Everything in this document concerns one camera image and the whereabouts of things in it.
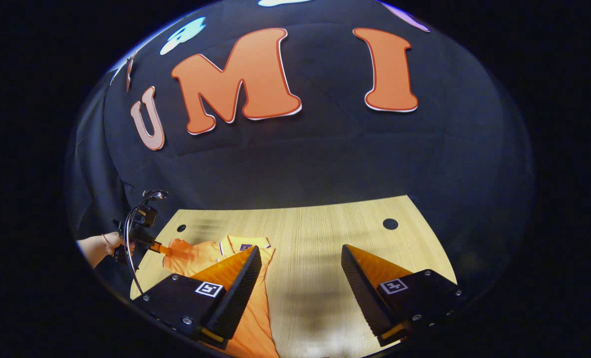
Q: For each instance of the orange T-shirt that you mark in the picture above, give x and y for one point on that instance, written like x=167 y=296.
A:
x=196 y=258

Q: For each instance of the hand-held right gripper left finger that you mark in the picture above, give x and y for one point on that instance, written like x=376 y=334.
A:
x=243 y=291

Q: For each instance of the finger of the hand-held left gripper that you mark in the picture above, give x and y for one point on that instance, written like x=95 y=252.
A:
x=160 y=247

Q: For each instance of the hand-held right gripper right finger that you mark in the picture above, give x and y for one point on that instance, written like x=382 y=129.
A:
x=361 y=291

